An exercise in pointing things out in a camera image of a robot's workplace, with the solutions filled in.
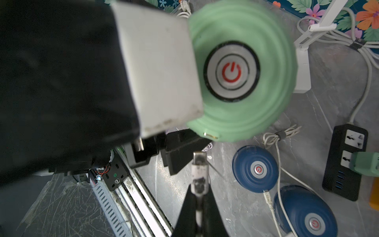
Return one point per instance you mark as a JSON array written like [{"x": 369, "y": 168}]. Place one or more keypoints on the dark blue meat grinder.
[
  {"x": 255, "y": 168},
  {"x": 309, "y": 214}
]

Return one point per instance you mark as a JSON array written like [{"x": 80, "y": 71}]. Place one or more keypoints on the dark blue meat grinder front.
[{"x": 309, "y": 214}]

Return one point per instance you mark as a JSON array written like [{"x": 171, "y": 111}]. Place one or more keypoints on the green USB charger adapter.
[{"x": 365, "y": 163}]

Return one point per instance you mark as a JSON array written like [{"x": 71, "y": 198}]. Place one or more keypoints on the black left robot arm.
[{"x": 81, "y": 77}]

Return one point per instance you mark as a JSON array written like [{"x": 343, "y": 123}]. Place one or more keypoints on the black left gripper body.
[{"x": 176, "y": 149}]

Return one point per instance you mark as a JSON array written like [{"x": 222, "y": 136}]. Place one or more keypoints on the orange power strip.
[{"x": 374, "y": 197}]

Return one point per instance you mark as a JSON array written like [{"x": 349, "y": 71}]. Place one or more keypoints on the green cordless meat grinder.
[{"x": 247, "y": 69}]

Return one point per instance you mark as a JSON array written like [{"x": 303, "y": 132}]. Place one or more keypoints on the black power strip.
[{"x": 338, "y": 177}]

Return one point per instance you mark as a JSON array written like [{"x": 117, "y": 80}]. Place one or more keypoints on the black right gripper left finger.
[{"x": 186, "y": 224}]

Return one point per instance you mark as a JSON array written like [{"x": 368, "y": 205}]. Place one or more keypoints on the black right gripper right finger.
[{"x": 212, "y": 222}]

